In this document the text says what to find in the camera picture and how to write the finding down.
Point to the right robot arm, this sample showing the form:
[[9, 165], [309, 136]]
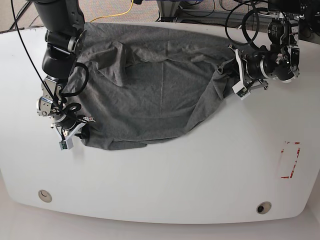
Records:
[[65, 24]]

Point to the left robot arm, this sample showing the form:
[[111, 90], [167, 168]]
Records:
[[281, 60]]

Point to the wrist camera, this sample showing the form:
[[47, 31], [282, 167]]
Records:
[[240, 90], [66, 144]]

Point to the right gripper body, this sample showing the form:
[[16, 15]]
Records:
[[67, 127]]

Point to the right table grommet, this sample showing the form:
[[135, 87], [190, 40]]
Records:
[[263, 207]]

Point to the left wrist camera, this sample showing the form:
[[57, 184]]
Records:
[[240, 90]]

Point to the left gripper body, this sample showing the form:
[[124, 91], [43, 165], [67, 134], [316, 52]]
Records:
[[252, 69]]

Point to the red tape rectangle marking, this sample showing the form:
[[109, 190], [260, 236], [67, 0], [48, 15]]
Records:
[[288, 159]]

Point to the left table grommet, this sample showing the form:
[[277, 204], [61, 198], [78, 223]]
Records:
[[45, 196]]

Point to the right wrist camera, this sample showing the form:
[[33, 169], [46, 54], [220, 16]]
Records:
[[66, 144]]

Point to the grey t-shirt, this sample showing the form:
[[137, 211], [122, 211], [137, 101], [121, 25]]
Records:
[[150, 84]]

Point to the table grommet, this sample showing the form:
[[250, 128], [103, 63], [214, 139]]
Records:
[[263, 207], [45, 196]]

